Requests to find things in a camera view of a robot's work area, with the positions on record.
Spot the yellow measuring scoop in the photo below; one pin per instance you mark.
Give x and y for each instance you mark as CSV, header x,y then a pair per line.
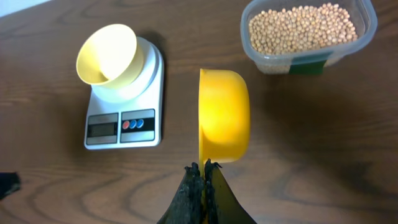
x,y
224,118

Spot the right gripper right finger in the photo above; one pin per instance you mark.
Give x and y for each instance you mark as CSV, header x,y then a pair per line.
x,y
221,204

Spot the soybeans pile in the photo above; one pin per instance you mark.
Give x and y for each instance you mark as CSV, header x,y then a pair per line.
x,y
300,29

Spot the white digital kitchen scale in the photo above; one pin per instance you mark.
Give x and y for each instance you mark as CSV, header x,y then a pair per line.
x,y
130,116

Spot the pale yellow bowl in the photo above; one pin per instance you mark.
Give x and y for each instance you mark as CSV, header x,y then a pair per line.
x,y
111,57

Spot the clear plastic container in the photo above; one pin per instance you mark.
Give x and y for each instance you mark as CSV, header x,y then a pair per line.
x,y
362,14

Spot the green label on container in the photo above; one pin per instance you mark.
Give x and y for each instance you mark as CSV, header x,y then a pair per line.
x,y
309,64

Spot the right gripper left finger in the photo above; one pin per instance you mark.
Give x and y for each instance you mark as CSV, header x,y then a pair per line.
x,y
186,206

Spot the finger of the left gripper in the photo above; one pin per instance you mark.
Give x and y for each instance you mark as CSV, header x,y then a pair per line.
x,y
9,183

